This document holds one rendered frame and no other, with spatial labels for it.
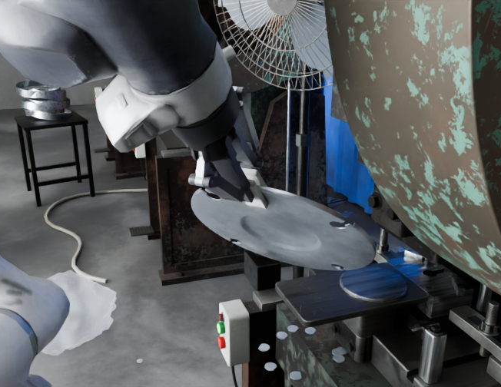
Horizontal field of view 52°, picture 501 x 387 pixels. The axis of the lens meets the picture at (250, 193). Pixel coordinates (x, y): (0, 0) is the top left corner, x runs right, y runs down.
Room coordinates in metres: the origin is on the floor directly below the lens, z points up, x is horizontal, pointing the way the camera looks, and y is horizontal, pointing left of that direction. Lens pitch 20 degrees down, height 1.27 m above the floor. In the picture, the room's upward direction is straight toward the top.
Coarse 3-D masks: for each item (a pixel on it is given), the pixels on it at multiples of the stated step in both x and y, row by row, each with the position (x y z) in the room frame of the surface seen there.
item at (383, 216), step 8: (376, 192) 0.88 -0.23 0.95; (368, 200) 0.88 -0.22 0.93; (376, 200) 0.87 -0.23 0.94; (384, 200) 0.86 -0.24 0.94; (376, 208) 0.87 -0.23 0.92; (384, 208) 0.85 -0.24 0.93; (376, 216) 0.88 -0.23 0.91; (384, 216) 0.85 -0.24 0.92; (392, 216) 0.81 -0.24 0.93; (384, 224) 0.85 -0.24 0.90; (392, 224) 0.83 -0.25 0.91; (400, 224) 0.81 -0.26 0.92; (392, 232) 0.83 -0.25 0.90; (400, 232) 0.81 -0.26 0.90; (408, 232) 0.81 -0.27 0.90
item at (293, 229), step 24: (264, 192) 0.62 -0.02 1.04; (288, 192) 0.62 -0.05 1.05; (216, 216) 0.74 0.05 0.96; (240, 216) 0.71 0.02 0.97; (264, 216) 0.70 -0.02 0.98; (288, 216) 0.66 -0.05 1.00; (312, 216) 0.63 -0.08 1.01; (336, 216) 0.61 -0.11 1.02; (240, 240) 0.80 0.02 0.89; (264, 240) 0.77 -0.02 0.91; (288, 240) 0.74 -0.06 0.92; (312, 240) 0.71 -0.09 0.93; (336, 240) 0.67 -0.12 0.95; (360, 240) 0.64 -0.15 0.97; (312, 264) 0.78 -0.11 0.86; (360, 264) 0.71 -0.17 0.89
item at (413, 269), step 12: (396, 264) 0.92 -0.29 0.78; (408, 264) 0.92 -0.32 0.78; (420, 264) 0.92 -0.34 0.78; (432, 264) 0.92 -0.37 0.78; (408, 276) 0.87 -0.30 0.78; (420, 276) 0.87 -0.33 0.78; (432, 276) 0.87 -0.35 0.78; (444, 276) 0.87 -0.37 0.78; (456, 276) 0.87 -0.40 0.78; (432, 288) 0.83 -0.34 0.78; (444, 288) 0.83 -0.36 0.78; (468, 288) 0.83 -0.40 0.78; (432, 300) 0.80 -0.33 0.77; (444, 300) 0.81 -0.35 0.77; (456, 300) 0.82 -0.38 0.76; (468, 300) 0.83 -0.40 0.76; (432, 312) 0.80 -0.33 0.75; (444, 312) 0.81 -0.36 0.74
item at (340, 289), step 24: (384, 264) 0.92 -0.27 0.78; (288, 288) 0.83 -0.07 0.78; (312, 288) 0.83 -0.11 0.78; (336, 288) 0.83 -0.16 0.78; (360, 288) 0.82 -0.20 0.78; (384, 288) 0.82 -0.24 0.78; (408, 288) 0.83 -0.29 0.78; (312, 312) 0.75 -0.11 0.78; (336, 312) 0.75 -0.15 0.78; (360, 312) 0.76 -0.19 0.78; (384, 312) 0.80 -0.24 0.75; (336, 336) 0.86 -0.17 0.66; (360, 336) 0.78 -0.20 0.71; (360, 360) 0.78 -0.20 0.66
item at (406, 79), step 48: (336, 0) 0.46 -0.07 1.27; (384, 0) 0.39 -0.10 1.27; (432, 0) 0.34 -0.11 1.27; (480, 0) 0.31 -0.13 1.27; (336, 48) 0.47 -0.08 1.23; (384, 48) 0.40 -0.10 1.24; (432, 48) 0.34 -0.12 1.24; (480, 48) 0.31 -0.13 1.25; (384, 96) 0.41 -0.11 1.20; (432, 96) 0.35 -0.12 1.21; (480, 96) 0.31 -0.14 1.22; (384, 144) 0.43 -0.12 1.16; (432, 144) 0.36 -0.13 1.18; (480, 144) 0.32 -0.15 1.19; (384, 192) 0.49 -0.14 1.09; (432, 192) 0.39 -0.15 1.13; (480, 192) 0.33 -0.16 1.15; (432, 240) 0.47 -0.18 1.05; (480, 240) 0.36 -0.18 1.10
